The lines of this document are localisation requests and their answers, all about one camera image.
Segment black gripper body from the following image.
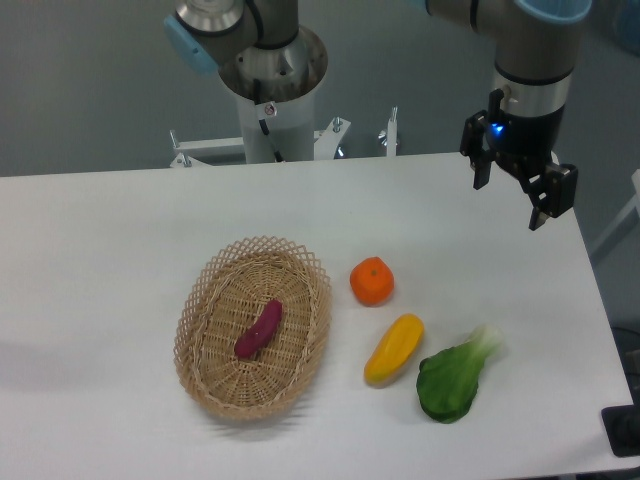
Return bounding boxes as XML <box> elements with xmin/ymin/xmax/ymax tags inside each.
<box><xmin>487</xmin><ymin>89</ymin><xmax>564</xmax><ymax>193</ymax></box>

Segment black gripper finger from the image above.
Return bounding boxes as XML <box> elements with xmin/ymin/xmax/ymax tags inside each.
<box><xmin>528</xmin><ymin>163</ymin><xmax>579</xmax><ymax>231</ymax></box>
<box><xmin>459</xmin><ymin>110</ymin><xmax>495</xmax><ymax>190</ymax></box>

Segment purple sweet potato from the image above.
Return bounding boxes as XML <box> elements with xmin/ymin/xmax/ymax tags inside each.
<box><xmin>234</xmin><ymin>299</ymin><xmax>283</xmax><ymax>359</ymax></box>

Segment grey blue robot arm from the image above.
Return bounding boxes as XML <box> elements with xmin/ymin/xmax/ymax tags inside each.
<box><xmin>164</xmin><ymin>1</ymin><xmax>591</xmax><ymax>229</ymax></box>

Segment oval wicker basket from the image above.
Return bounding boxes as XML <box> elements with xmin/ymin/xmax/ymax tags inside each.
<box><xmin>174</xmin><ymin>237</ymin><xmax>331</xmax><ymax>421</ymax></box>

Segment orange tangerine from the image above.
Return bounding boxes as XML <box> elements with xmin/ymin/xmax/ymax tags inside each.
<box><xmin>349</xmin><ymin>257</ymin><xmax>395</xmax><ymax>306</ymax></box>

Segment yellow mango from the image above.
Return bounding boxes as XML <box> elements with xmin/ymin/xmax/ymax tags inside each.
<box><xmin>363</xmin><ymin>313</ymin><xmax>425</xmax><ymax>387</ymax></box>

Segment green bok choy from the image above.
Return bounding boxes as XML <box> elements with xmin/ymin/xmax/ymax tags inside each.
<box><xmin>416</xmin><ymin>325</ymin><xmax>504</xmax><ymax>424</ymax></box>

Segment black device at edge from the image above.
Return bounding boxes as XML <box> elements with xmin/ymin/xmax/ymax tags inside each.
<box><xmin>601</xmin><ymin>405</ymin><xmax>639</xmax><ymax>458</ymax></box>

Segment white table leg frame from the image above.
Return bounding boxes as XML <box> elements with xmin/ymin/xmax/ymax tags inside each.
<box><xmin>589</xmin><ymin>170</ymin><xmax>639</xmax><ymax>264</ymax></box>

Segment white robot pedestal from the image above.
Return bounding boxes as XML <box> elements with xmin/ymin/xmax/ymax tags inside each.
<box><xmin>216</xmin><ymin>27</ymin><xmax>330</xmax><ymax>164</ymax></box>

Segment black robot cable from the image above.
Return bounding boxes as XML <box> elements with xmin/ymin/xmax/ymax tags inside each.
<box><xmin>253</xmin><ymin>79</ymin><xmax>285</xmax><ymax>164</ymax></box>

